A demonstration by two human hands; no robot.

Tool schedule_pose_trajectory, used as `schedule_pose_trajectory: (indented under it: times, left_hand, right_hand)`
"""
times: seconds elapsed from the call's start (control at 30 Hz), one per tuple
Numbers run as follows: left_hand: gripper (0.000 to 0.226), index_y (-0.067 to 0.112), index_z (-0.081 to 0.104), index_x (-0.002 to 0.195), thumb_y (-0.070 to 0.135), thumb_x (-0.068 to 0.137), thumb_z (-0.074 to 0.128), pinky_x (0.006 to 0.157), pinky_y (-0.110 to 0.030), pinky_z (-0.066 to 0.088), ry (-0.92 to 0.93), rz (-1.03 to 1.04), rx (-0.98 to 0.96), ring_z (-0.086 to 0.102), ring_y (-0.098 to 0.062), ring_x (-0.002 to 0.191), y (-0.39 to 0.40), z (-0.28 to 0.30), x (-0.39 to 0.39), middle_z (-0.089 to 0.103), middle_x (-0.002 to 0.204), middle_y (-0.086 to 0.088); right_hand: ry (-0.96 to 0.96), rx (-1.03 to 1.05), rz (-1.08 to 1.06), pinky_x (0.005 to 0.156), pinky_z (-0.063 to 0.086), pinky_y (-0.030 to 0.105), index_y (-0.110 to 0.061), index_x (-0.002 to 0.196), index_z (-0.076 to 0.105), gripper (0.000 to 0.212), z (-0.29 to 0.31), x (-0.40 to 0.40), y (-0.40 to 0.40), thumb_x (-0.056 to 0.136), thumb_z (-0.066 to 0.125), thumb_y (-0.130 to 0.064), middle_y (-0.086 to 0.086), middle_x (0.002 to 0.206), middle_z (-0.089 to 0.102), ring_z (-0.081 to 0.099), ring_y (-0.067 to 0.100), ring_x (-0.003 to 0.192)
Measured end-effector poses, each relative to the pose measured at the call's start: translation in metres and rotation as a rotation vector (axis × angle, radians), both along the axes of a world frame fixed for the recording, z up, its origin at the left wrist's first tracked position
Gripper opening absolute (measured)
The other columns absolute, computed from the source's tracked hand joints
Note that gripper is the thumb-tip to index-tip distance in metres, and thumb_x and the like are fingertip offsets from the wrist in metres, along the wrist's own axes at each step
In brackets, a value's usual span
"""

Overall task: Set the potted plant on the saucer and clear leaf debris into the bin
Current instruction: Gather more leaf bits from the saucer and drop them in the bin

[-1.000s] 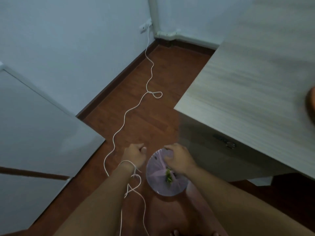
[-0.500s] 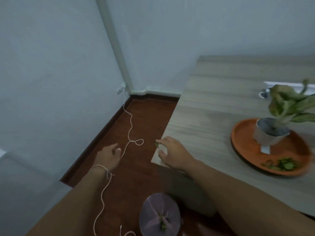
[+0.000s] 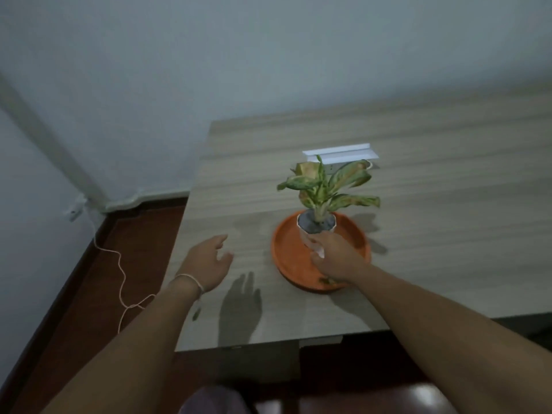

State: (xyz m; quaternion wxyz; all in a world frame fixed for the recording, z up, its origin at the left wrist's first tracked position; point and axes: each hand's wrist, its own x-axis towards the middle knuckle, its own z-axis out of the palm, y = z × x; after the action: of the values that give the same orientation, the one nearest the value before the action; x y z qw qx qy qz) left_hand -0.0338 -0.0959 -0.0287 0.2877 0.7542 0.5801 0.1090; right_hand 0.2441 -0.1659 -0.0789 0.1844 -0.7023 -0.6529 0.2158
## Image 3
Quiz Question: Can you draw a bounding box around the person's right hand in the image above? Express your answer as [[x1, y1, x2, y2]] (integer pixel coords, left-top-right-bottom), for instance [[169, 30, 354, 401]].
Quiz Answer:
[[309, 230, 371, 285]]

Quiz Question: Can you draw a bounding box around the person's left hand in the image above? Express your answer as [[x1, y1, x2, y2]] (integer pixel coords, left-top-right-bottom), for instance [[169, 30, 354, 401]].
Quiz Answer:
[[175, 234, 234, 294]]

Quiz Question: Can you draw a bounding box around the white faceted plant pot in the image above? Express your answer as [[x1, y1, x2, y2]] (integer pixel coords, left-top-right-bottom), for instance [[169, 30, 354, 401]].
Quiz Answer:
[[296, 211, 338, 258]]

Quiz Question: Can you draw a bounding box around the person's right forearm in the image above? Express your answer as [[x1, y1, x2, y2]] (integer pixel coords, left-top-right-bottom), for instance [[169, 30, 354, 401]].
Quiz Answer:
[[343, 265, 552, 414]]

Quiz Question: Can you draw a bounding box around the person's left forearm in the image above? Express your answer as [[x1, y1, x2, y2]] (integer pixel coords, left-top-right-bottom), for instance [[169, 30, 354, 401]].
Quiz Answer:
[[41, 275, 203, 414]]

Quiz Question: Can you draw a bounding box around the orange round plant saucer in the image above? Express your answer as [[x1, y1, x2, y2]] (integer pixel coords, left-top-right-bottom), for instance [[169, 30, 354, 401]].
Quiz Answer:
[[271, 210, 372, 294]]

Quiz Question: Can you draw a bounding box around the green leafy plant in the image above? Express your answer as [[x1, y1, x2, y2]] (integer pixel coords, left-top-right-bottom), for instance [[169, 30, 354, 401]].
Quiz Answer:
[[277, 155, 381, 224]]

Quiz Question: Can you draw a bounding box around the white flat box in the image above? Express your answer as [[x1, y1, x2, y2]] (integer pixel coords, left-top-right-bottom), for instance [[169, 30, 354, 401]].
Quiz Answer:
[[302, 143, 380, 170]]

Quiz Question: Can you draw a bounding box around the white baseboard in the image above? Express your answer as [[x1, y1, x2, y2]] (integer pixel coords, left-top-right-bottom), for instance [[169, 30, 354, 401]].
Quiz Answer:
[[103, 189, 191, 213]]

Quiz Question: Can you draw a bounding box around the person's leg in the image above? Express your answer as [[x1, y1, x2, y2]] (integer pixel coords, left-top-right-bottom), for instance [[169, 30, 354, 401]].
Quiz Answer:
[[179, 385, 249, 414]]

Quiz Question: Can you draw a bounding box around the brown glossy chair seat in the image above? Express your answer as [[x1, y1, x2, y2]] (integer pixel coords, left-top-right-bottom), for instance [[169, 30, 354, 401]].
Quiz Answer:
[[254, 381, 460, 414]]

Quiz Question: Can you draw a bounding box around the white string bracelet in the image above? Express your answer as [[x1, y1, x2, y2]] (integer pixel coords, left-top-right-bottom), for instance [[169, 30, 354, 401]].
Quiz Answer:
[[174, 273, 204, 300]]

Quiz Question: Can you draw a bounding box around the white cable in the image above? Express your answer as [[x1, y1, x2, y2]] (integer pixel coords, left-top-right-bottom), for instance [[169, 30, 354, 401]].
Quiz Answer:
[[87, 202, 157, 333]]

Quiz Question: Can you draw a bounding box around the white wall plug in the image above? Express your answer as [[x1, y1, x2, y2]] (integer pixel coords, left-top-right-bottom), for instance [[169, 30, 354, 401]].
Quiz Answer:
[[64, 195, 88, 223]]

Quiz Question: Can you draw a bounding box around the white wall cable conduit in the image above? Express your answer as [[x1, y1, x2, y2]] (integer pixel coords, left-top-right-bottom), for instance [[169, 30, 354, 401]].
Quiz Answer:
[[0, 72, 109, 212]]

